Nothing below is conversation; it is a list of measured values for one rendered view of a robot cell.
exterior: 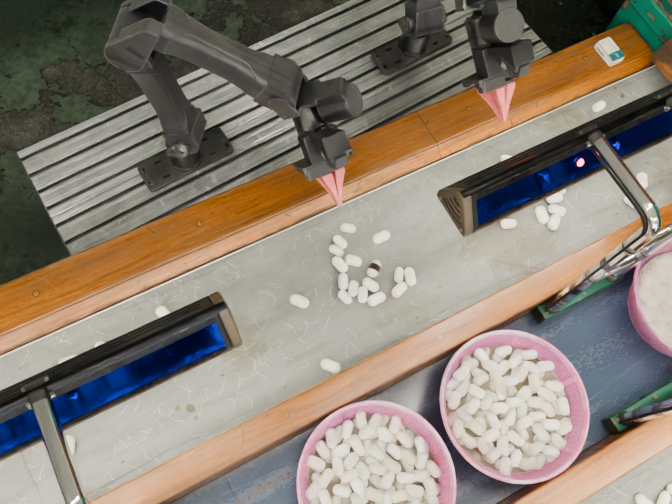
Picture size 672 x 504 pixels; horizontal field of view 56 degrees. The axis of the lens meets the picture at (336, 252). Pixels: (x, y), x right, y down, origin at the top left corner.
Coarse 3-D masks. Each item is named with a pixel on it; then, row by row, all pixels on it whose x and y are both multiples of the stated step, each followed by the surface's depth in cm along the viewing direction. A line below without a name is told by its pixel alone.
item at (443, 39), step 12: (408, 36) 144; (420, 36) 144; (432, 36) 152; (444, 36) 153; (384, 48) 150; (396, 48) 150; (408, 48) 148; (420, 48) 147; (432, 48) 151; (384, 60) 149; (396, 60) 149; (408, 60) 149; (384, 72) 148
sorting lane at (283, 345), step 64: (512, 128) 137; (384, 192) 129; (576, 192) 132; (256, 256) 122; (320, 256) 123; (384, 256) 123; (448, 256) 124; (512, 256) 125; (128, 320) 115; (256, 320) 117; (320, 320) 118; (384, 320) 119; (0, 384) 110; (192, 384) 112; (256, 384) 113; (128, 448) 107
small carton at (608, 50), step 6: (600, 42) 142; (606, 42) 142; (612, 42) 142; (600, 48) 142; (606, 48) 141; (612, 48) 141; (618, 48) 141; (600, 54) 142; (606, 54) 141; (612, 54) 140; (618, 54) 141; (606, 60) 142; (612, 60) 140; (618, 60) 141
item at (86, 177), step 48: (384, 0) 157; (288, 48) 150; (336, 48) 151; (144, 96) 142; (192, 96) 143; (240, 96) 145; (384, 96) 146; (432, 96) 149; (48, 144) 136; (96, 144) 138; (144, 144) 137; (240, 144) 139; (288, 144) 140; (48, 192) 132; (96, 192) 132; (144, 192) 133; (192, 192) 134; (96, 240) 128
